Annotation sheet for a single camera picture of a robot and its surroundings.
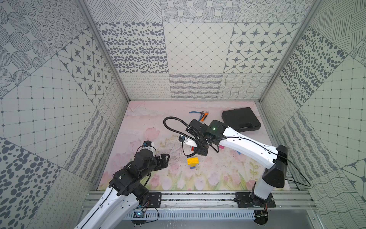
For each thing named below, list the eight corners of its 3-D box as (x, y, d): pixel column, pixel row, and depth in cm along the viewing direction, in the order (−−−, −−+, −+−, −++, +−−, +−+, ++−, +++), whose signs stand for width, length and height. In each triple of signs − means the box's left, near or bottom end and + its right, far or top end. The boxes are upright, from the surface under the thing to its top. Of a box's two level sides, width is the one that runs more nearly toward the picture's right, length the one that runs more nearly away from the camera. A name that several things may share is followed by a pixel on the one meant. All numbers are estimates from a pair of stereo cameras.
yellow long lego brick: (187, 168, 87) (187, 162, 79) (187, 163, 89) (187, 157, 81) (198, 168, 87) (199, 162, 79) (197, 163, 89) (198, 157, 81)
